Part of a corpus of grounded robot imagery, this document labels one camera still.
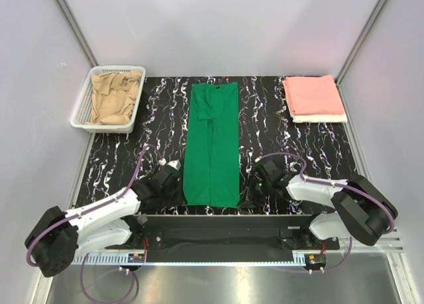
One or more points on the white slotted cable duct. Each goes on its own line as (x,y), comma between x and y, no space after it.
(160,258)

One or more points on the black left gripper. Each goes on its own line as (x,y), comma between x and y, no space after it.
(173,187)

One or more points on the folded pink t shirt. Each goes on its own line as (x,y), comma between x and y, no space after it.
(313,95)

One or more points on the beige crumpled t shirt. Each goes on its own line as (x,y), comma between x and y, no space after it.
(114,97)

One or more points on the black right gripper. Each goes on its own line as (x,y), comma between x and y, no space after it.
(253,189)

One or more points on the aluminium frame post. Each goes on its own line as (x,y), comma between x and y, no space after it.
(75,29)
(364,33)

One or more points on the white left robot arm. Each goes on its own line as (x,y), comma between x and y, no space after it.
(59,237)

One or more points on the left aluminium frame post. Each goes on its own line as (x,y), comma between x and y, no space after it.
(75,29)

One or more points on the white plastic basket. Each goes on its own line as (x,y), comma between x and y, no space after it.
(82,110)

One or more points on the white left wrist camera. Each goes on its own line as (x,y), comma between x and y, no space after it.
(172,166)

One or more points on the green t shirt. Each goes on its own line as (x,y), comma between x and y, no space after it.
(211,163)

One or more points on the right aluminium frame post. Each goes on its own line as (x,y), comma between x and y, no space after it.
(364,33)

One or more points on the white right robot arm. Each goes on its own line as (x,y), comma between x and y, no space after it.
(361,211)

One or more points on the folded cream t shirt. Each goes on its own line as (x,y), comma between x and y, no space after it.
(323,116)

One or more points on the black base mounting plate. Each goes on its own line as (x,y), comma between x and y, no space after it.
(236,234)

